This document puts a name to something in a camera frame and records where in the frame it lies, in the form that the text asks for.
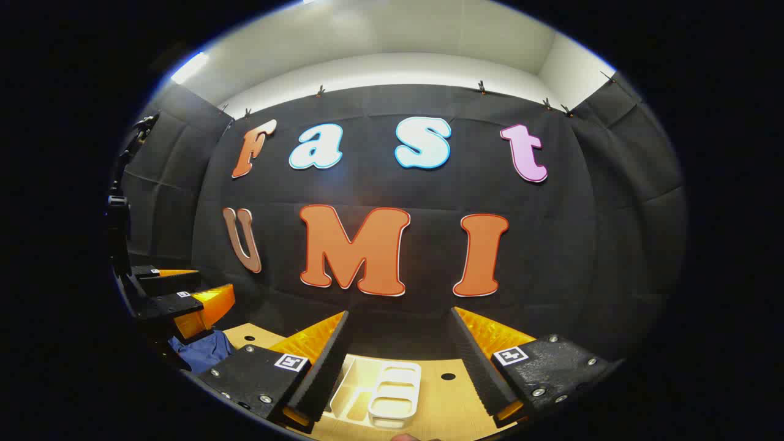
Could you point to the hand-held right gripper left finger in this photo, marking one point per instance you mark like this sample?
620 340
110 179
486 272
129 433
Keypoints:
324 373

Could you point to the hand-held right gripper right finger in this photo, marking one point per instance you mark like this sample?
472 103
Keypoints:
484 373

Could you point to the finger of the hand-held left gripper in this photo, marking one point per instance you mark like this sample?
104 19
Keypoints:
174 282
165 305

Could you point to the blue schoolbag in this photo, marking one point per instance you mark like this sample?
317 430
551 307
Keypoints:
202 352

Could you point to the white bookshelf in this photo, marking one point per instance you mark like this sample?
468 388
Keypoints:
392 392

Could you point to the ceiling light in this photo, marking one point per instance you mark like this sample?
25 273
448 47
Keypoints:
190 67

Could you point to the row of black cloth clips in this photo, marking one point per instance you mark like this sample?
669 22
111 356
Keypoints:
482 87

